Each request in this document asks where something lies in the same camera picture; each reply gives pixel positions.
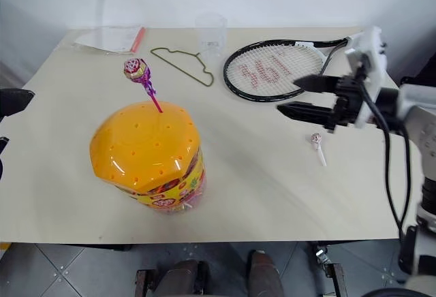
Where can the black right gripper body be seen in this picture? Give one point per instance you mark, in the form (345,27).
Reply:
(347,101)

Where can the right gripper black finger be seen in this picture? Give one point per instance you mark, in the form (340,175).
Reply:
(306,111)
(316,83)

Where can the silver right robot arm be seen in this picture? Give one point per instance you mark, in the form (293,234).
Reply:
(417,113)

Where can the orange perforated jar lid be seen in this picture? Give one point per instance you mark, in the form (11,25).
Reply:
(143,143)

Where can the clear lollipop jar, colourful label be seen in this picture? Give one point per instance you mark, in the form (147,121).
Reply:
(180,191)

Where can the small lollipop, white stick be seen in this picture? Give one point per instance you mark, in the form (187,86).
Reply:
(316,140)

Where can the black and white tennis racket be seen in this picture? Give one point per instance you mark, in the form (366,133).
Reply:
(272,69)

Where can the black object behind table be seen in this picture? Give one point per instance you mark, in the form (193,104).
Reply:
(420,74)

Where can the yellow object under table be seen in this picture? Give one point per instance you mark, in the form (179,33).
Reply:
(4,247)

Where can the olive green clothes hanger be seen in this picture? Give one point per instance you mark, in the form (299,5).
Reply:
(201,72)

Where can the clear document bag, red edge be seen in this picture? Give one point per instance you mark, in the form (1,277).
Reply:
(109,38)

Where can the clear plastic measuring cup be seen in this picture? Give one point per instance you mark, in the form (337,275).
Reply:
(211,33)

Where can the purple wrapped lollipop, pink stick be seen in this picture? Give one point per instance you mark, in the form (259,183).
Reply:
(136,69)

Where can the dark brown rounded shape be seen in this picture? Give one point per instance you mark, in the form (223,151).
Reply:
(178,278)
(264,273)

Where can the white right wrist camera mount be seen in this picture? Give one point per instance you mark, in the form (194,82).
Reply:
(373,58)

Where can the metal table caster frame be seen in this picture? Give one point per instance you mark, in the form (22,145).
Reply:
(332,271)
(144,283)

